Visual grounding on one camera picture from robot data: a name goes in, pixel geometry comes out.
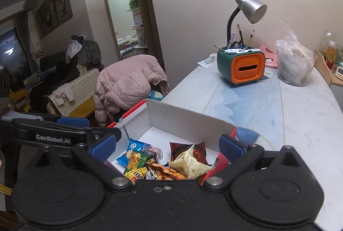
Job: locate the wooden side shelf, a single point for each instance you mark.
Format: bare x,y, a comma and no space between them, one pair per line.
328,75

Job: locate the red and white cardboard box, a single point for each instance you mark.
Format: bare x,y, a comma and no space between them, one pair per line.
159,124

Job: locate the cream triangular snack packet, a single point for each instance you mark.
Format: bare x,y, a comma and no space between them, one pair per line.
188,165

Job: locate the pink puffer jacket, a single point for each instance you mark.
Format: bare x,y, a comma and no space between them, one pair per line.
124,84

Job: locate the large red chips bag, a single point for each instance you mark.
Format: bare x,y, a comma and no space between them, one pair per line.
161,172

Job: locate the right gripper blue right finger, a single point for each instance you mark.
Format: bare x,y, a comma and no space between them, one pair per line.
233,160

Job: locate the silver desk lamp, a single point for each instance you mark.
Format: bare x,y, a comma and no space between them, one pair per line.
253,10

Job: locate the amber bottle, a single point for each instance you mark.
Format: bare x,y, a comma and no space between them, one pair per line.
331,52

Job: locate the brown round candy packet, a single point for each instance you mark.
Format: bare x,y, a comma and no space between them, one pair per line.
156,154

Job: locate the clear plastic bag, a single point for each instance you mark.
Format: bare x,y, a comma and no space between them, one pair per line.
295,62

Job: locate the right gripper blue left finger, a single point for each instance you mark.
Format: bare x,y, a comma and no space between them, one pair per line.
94,159

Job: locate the green cracker packet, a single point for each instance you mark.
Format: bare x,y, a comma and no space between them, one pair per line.
138,160

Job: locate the blue and white snack packet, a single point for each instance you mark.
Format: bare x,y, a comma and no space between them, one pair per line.
133,145

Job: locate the yellow triangular snack packet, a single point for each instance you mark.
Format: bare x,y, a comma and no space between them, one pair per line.
136,174

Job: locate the white digital timer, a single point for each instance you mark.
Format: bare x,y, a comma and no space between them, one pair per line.
339,73

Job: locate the blue white bag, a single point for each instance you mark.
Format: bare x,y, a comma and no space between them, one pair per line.
155,95

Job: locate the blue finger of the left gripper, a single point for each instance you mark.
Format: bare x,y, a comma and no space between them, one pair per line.
74,122

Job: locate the green orange tissue box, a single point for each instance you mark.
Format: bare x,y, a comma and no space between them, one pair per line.
239,66

